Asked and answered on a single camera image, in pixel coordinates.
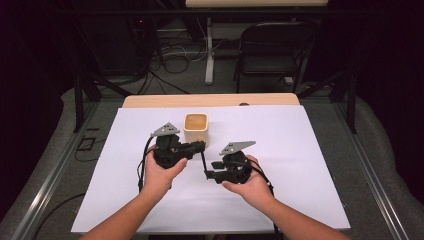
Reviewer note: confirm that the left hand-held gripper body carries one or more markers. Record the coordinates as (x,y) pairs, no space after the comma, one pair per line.
(166,151)

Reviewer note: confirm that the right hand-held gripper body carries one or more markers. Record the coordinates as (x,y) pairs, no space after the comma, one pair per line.
(235,166)

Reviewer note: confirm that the cream square pen holder cup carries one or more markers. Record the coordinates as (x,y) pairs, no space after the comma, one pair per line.
(196,128)

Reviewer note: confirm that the person's left hand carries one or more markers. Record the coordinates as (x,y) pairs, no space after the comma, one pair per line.
(160,180)

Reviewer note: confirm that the person's right hand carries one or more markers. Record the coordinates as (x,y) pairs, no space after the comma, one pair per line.
(253,190)

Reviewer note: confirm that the light wooden table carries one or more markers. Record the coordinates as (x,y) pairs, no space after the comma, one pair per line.
(206,100)

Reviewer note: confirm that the white board sheet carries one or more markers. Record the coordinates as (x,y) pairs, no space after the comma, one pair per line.
(300,173)

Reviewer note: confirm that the white table leg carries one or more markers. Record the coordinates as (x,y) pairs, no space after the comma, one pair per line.
(209,56)

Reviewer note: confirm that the black folding chair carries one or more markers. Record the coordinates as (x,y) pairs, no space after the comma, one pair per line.
(270,63)

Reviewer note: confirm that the black computer tower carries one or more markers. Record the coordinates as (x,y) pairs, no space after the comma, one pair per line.
(116,46)

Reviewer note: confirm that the pale table top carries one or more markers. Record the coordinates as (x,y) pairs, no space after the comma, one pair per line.
(256,3)

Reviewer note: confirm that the black frame stand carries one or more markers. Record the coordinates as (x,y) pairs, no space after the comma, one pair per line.
(350,100)
(79,100)

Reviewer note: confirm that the aluminium rail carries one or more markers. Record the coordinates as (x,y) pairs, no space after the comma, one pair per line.
(50,186)
(370,173)

